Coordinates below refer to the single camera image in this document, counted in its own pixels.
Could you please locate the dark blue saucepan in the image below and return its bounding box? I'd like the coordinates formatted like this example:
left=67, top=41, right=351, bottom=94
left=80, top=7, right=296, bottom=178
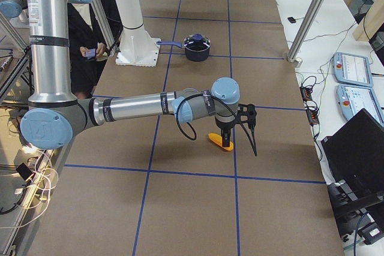
left=156, top=41, right=211, bottom=62

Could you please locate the person in black clothes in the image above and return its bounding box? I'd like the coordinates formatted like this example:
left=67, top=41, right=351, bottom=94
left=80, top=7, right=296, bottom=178
left=68, top=3, right=107, bottom=99

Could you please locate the black orange power strip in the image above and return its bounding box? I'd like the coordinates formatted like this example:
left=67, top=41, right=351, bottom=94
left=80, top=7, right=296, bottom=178
left=300, top=86, right=320, bottom=127

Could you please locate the blue smartphone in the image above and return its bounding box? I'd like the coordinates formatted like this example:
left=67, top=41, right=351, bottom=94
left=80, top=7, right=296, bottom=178
left=85, top=49, right=96, bottom=59

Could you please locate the lower teach pendant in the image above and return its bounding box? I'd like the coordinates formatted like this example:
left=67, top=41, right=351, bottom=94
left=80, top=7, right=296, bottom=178
left=337, top=84, right=383, bottom=124

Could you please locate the small black device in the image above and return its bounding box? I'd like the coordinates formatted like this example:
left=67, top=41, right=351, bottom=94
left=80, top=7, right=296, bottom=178
left=287, top=17, right=296, bottom=23

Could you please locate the aluminium frame post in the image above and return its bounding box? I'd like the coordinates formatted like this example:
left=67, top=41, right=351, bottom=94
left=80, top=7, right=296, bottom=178
left=287, top=0, right=324, bottom=68

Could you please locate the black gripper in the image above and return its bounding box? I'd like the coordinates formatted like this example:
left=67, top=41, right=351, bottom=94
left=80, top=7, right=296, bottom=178
left=215, top=115, right=236, bottom=147

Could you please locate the black laptop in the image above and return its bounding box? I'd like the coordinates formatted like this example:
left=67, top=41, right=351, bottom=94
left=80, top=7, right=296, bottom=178
left=321, top=109, right=383, bottom=192

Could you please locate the teach pendant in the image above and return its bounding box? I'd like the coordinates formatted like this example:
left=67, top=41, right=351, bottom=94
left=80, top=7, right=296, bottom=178
left=332, top=52, right=373, bottom=88
left=337, top=84, right=383, bottom=124

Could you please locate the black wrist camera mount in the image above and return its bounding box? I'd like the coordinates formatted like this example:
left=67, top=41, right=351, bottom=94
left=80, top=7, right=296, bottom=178
left=237, top=104, right=257, bottom=130

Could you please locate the white cable bundle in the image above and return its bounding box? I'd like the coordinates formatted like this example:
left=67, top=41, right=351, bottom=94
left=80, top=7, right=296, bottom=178
left=0, top=147, right=59, bottom=230

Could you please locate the yellow corn cob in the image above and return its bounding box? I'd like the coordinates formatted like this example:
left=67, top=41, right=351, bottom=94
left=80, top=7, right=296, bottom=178
left=208, top=132, right=234, bottom=151

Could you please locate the white pedestal column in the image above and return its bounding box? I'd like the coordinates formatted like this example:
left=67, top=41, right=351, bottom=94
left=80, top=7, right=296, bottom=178
left=115, top=0, right=160, bottom=67

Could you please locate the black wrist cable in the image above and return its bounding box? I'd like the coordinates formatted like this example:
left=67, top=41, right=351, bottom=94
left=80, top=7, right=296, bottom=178
left=175, top=91, right=259, bottom=157

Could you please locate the upper teach pendant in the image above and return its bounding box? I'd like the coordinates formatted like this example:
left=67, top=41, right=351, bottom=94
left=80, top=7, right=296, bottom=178
left=332, top=52, right=373, bottom=88

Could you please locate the glass lid blue knob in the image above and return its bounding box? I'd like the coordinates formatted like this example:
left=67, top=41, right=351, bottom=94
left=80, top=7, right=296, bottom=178
left=184, top=34, right=211, bottom=51

